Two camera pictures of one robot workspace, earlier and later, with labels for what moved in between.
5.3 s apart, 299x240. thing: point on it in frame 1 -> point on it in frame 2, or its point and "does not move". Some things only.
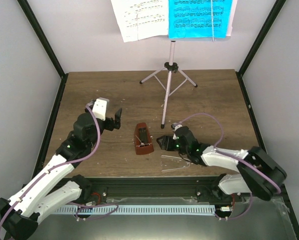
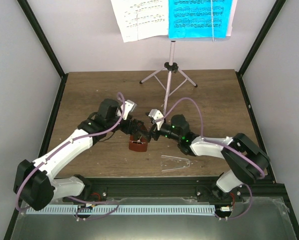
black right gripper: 166,142 -> 154,132
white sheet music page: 141,19 does not move
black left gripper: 117,121 -> 133,130
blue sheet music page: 193,19 does not move
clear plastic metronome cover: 170,163 does not move
